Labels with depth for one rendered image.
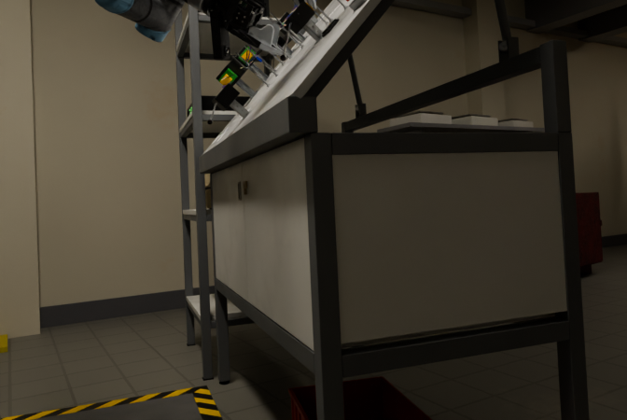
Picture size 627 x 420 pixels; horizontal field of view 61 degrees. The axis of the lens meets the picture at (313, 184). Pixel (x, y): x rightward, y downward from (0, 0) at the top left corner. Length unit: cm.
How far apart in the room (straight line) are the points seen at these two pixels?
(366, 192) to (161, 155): 280
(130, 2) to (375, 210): 69
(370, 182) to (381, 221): 8
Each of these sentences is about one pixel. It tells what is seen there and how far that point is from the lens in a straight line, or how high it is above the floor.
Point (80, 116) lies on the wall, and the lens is 363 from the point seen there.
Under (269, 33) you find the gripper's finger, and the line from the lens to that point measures 127.
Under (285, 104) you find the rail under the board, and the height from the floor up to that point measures 85.
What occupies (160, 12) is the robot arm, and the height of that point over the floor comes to 113.
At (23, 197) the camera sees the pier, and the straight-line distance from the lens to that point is 339.
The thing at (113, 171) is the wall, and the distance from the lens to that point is 362.
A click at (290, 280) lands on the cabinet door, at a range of 111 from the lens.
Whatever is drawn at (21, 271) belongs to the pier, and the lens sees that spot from 340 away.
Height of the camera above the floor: 68
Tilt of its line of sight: 2 degrees up
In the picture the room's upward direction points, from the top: 3 degrees counter-clockwise
